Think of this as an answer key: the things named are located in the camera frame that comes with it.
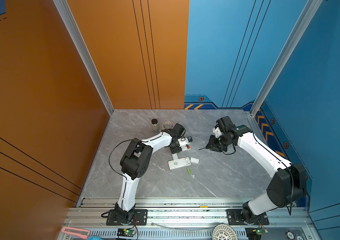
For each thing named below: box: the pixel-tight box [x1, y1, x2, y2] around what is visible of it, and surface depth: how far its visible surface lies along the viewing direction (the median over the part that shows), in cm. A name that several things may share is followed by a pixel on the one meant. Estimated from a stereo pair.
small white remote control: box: [178, 138, 191, 151], surface depth 91 cm
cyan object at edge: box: [86, 236, 103, 240], surface depth 69 cm
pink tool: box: [61, 226, 91, 239], surface depth 71 cm
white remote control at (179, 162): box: [168, 157, 191, 170], surface depth 93 cm
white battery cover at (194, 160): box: [190, 157, 200, 164], surface depth 96 cm
